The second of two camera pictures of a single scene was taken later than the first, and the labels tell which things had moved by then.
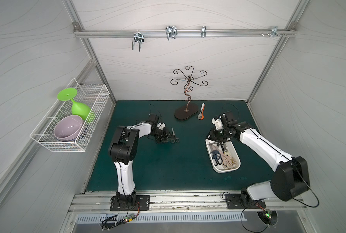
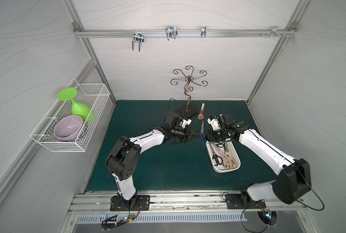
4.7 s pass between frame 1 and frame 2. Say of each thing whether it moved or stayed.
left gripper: moved
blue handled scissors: moved
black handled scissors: moved
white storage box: stayed
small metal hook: stayed
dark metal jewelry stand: stayed
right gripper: stayed
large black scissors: stayed
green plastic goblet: stayed
